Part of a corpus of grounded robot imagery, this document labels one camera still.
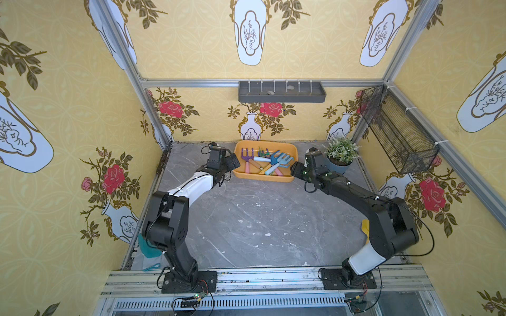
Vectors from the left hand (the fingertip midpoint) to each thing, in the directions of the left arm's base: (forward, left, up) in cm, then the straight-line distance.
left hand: (233, 160), depth 95 cm
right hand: (-6, -28, 0) cm, 29 cm away
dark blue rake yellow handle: (+8, -22, -11) cm, 26 cm away
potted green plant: (-1, -51, +5) cm, 51 cm away
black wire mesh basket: (-3, -75, +14) cm, 76 cm away
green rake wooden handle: (+14, -15, -12) cm, 23 cm away
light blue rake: (+9, -15, -11) cm, 21 cm away
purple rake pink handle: (+11, -6, -12) cm, 18 cm away
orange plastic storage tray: (+15, -31, -9) cm, 35 cm away
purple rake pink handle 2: (0, -23, -11) cm, 26 cm away
